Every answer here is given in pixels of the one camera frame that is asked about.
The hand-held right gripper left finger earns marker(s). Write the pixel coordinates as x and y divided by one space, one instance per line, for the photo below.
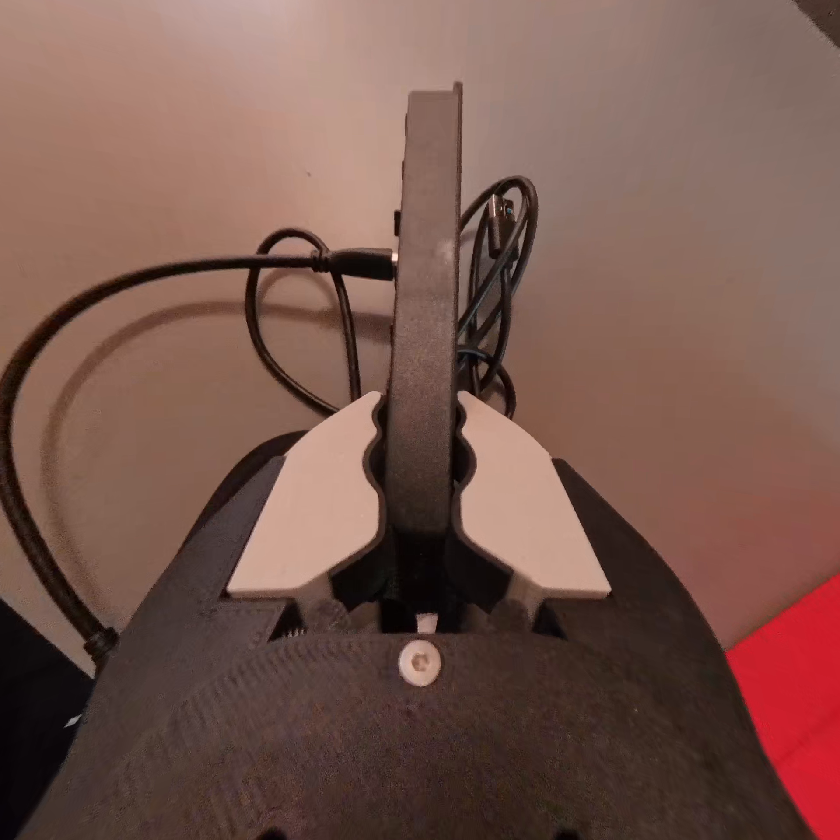
308 525

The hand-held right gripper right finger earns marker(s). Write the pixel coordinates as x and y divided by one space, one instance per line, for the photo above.
531 525

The black usb hub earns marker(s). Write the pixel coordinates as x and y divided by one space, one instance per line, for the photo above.
426 361

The red plastic bin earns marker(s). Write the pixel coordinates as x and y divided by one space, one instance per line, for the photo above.
800 689

